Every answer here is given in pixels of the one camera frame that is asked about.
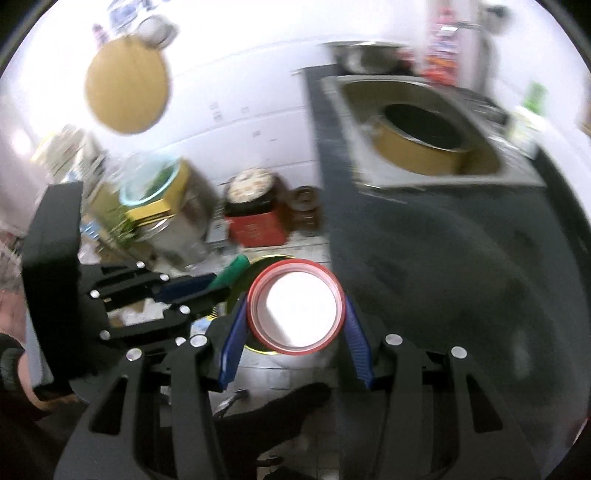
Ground steel sink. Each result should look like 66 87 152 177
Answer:
321 74 546 188

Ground white bottle with green pump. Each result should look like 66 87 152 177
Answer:
507 82 549 158

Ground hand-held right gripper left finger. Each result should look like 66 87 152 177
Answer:
55 292 251 480

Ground green plastic stick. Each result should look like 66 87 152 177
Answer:
210 255 250 292

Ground brown glass jar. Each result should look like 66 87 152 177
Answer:
290 185 322 237

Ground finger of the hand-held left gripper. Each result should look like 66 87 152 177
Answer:
91 261 230 304
98 290 232 352

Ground round wooden cutting board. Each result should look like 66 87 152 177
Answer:
85 37 171 136

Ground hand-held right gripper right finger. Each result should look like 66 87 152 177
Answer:
341 294 542 480

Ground red plastic cup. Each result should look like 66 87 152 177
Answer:
247 259 347 355

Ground glass bowl with teal rim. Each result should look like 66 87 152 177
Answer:
119 154 182 207

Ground green leafy vegetables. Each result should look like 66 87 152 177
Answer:
98 202 140 251

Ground colourful packets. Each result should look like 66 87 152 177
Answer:
416 0 463 87

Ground golden pot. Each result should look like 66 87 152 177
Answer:
369 102 479 176

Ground steel bowl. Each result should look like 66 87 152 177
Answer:
325 41 408 75

